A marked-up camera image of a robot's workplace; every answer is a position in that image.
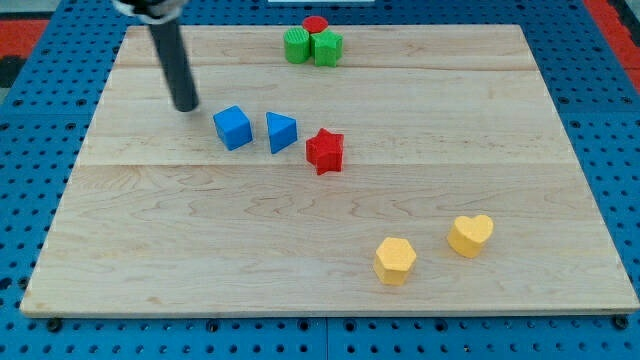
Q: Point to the red star block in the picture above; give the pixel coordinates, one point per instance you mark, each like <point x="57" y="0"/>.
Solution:
<point x="325" y="151"/>

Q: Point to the green star block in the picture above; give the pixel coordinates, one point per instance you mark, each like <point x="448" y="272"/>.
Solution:
<point x="327" y="48"/>

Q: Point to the blue triangle block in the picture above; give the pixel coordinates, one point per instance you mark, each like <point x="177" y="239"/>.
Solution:
<point x="282" y="131"/>

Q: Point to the blue cube block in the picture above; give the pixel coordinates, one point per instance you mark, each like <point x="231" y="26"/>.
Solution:
<point x="233" y="127"/>

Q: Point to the light wooden board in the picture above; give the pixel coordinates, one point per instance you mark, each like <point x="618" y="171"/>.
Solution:
<point x="160" y="220"/>

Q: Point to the yellow hexagon block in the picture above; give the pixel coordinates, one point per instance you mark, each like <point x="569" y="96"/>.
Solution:
<point x="394" y="261"/>

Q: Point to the green cylinder block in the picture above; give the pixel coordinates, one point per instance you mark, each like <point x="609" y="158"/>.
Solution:
<point x="296" y="45"/>

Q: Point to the red cylinder block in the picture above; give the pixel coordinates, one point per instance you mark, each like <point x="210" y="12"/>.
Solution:
<point x="315" y="24"/>

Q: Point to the yellow heart block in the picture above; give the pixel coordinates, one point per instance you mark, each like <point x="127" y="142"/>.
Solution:
<point x="468" y="235"/>

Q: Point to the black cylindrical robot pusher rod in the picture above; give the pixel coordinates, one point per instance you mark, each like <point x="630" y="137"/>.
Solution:
<point x="162" y="19"/>

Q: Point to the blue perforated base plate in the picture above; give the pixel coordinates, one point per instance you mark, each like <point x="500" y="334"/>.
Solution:
<point x="587" y="60"/>

